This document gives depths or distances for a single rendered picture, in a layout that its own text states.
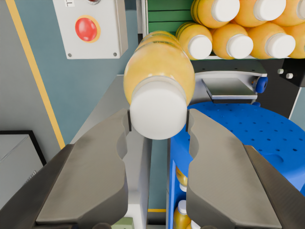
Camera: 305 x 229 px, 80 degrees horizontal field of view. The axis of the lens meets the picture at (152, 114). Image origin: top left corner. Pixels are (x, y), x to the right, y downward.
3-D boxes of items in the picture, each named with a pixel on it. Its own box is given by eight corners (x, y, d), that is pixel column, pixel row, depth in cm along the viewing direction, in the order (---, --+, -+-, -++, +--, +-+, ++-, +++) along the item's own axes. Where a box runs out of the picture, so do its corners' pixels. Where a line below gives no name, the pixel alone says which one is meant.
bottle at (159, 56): (179, 76, 31) (199, 149, 15) (137, 74, 31) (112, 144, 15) (184, 30, 27) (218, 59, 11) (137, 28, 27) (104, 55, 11)
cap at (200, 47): (184, 46, 34) (185, 47, 32) (203, 31, 32) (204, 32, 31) (196, 62, 35) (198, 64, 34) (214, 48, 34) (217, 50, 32)
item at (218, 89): (200, 86, 53) (210, 105, 43) (201, 77, 52) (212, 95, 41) (236, 85, 53) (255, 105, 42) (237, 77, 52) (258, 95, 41)
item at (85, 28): (79, 41, 32) (76, 42, 31) (75, 17, 31) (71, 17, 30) (100, 40, 32) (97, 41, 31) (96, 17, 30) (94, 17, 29)
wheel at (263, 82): (253, 94, 49) (261, 96, 48) (258, 77, 47) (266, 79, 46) (258, 89, 52) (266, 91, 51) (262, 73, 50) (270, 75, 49)
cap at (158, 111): (182, 130, 14) (184, 145, 13) (132, 127, 14) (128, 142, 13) (189, 82, 12) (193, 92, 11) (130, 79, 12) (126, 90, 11)
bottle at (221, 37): (206, 17, 48) (228, 21, 31) (232, 23, 48) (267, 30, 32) (197, 45, 51) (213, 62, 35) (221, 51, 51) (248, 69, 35)
